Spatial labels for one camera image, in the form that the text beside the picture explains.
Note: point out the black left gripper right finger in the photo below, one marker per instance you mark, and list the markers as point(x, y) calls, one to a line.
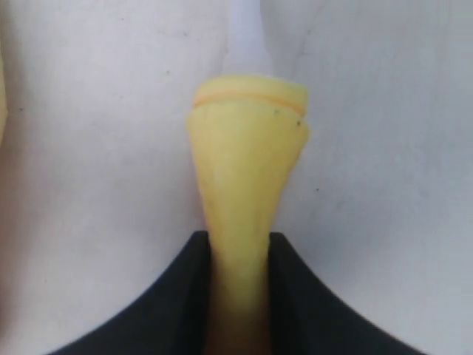
point(306, 317)

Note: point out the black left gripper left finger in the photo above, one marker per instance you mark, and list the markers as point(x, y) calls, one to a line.
point(170, 317)

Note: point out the severed rubber chicken head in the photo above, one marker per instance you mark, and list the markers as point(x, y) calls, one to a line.
point(247, 130)

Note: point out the whole rubber chicken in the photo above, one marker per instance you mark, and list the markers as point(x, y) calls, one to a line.
point(3, 101)

